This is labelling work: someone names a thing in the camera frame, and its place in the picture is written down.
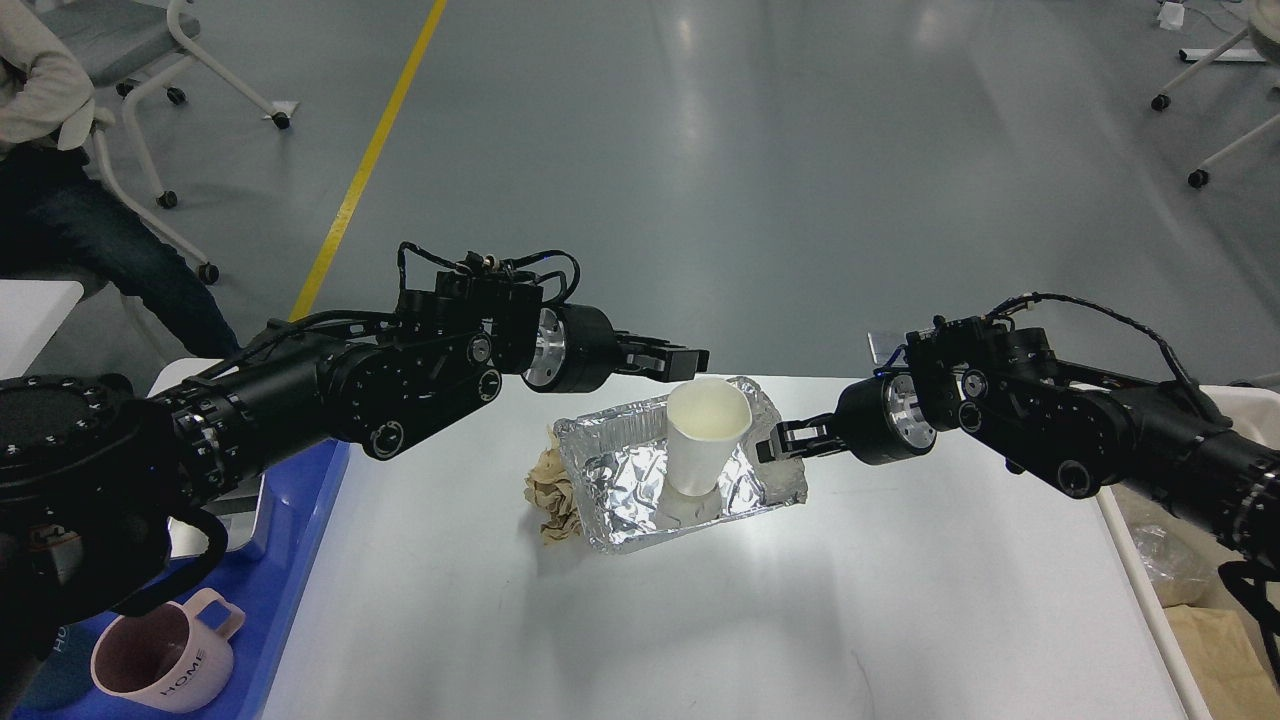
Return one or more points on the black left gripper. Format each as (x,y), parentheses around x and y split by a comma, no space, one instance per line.
(577,350)

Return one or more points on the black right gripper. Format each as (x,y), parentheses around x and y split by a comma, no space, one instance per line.
(878,420)

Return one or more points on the white paper cup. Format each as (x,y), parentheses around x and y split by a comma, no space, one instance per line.
(706,418)

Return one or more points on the aluminium foil tray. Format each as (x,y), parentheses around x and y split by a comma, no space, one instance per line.
(616,462)

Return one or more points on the brown paper napkin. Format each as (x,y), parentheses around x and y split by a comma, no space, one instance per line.
(550,490)

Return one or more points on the square stainless steel dish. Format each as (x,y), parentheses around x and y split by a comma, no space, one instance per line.
(246,513)

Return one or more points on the pink HOME mug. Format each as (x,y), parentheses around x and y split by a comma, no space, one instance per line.
(176,658)

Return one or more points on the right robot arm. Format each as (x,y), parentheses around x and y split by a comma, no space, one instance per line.
(1077,428)

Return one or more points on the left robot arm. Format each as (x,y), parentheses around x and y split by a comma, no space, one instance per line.
(106,494)

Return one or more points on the left floor socket plate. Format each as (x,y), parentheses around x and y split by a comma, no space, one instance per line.
(886,348)

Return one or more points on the clear plastic wrap in bin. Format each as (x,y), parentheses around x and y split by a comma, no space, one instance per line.
(1179,575)

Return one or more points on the beige plastic bin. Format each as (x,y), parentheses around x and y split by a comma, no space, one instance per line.
(1120,507)

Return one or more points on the blue plastic tray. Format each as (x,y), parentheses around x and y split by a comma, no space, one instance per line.
(268,576)

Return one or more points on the brown paper in bin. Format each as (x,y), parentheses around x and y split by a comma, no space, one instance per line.
(1229,674)

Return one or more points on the grey office chair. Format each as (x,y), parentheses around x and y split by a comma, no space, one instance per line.
(139,49)

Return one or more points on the person in dark jeans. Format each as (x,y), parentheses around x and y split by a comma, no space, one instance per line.
(53,213)

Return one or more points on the white side table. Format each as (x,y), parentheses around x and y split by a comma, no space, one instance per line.
(31,311)

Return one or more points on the dark teal HOME mug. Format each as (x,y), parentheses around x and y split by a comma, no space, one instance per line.
(40,660)

